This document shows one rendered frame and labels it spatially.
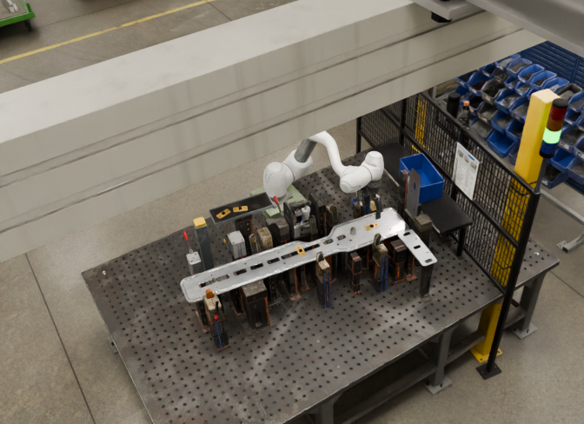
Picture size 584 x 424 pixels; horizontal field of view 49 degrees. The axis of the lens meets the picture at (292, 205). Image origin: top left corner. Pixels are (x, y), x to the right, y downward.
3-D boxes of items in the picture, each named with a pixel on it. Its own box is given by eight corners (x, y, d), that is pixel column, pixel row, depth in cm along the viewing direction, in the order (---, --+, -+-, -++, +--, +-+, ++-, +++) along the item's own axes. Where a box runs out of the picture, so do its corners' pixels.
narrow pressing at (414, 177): (415, 220, 383) (420, 176, 361) (406, 208, 391) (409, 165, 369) (416, 220, 383) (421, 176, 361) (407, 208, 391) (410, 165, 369)
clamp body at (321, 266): (321, 312, 373) (319, 272, 350) (312, 297, 382) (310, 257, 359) (335, 307, 376) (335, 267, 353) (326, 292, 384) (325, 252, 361)
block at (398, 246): (393, 286, 385) (395, 254, 366) (384, 274, 393) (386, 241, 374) (407, 281, 388) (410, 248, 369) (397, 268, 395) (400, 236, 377)
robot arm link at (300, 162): (275, 170, 447) (298, 156, 457) (290, 187, 443) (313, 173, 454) (306, 105, 381) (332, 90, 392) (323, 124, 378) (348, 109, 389)
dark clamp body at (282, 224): (282, 275, 397) (277, 231, 371) (274, 261, 406) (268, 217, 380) (297, 269, 399) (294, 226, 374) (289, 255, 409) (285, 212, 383)
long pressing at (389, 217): (189, 308, 344) (189, 307, 343) (178, 280, 359) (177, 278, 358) (411, 229, 379) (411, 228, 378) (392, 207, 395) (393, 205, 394)
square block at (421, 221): (416, 267, 396) (421, 225, 372) (409, 258, 401) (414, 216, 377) (428, 262, 398) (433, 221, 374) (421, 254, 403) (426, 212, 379)
